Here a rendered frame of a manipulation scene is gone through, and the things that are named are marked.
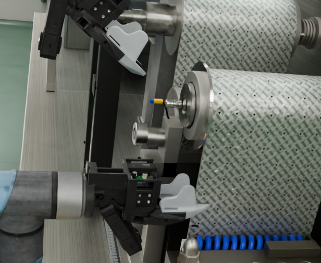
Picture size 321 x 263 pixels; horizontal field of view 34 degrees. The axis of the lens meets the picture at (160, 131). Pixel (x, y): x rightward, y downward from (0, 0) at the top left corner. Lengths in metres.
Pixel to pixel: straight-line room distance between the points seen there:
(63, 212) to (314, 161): 0.43
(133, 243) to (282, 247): 0.25
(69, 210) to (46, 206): 0.03
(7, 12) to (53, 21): 5.65
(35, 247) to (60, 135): 0.71
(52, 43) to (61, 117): 0.86
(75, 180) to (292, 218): 0.40
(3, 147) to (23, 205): 2.65
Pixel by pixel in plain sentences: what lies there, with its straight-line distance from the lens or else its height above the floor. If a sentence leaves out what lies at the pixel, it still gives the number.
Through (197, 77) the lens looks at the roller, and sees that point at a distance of 0.83.
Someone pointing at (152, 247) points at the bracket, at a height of 0.95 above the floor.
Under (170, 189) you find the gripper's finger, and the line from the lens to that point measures 0.88.
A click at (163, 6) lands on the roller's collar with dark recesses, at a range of 1.06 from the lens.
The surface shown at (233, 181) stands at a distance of 0.88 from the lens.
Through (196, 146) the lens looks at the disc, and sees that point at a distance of 0.86.
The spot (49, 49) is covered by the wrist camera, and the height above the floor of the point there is 1.33.
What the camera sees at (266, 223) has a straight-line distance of 0.96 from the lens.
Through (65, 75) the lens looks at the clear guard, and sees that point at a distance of 1.85.
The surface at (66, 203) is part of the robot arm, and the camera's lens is 0.81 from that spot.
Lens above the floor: 1.55
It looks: 24 degrees down
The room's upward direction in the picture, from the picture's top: 8 degrees clockwise
